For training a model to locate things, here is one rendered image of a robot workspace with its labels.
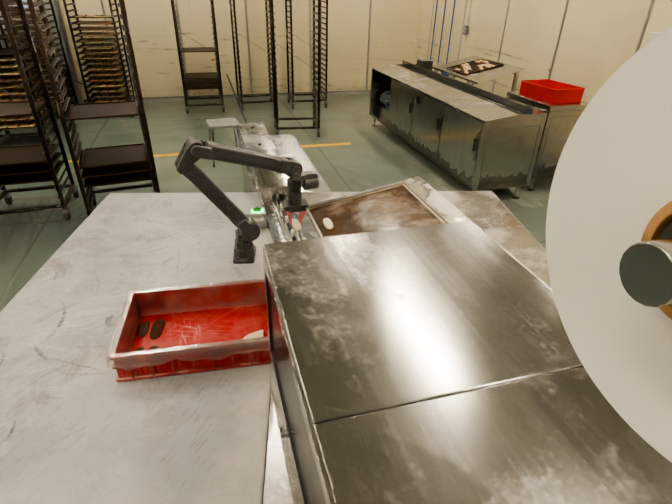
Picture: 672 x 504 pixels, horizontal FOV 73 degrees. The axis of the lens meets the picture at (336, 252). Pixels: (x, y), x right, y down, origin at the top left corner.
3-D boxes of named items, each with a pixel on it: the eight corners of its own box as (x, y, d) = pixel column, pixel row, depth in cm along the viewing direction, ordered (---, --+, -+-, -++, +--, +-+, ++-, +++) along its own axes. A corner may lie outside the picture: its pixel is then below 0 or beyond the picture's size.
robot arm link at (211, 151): (185, 149, 165) (190, 158, 157) (188, 134, 163) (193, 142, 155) (293, 170, 186) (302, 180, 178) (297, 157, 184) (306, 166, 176)
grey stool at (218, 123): (239, 154, 553) (236, 116, 530) (245, 164, 524) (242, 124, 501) (209, 157, 542) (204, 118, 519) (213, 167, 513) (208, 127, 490)
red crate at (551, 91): (517, 93, 474) (520, 80, 468) (545, 91, 485) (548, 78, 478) (552, 104, 433) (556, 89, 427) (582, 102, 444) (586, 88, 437)
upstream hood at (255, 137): (238, 133, 335) (237, 121, 331) (263, 132, 339) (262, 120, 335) (260, 201, 232) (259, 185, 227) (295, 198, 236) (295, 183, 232)
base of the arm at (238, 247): (236, 249, 195) (232, 263, 185) (234, 232, 191) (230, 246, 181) (256, 248, 196) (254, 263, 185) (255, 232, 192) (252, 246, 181)
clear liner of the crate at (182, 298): (133, 312, 155) (127, 288, 151) (276, 298, 164) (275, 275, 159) (111, 385, 127) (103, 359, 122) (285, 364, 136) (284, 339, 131)
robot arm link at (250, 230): (164, 156, 163) (167, 165, 155) (193, 132, 163) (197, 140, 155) (243, 234, 191) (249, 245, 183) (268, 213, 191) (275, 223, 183)
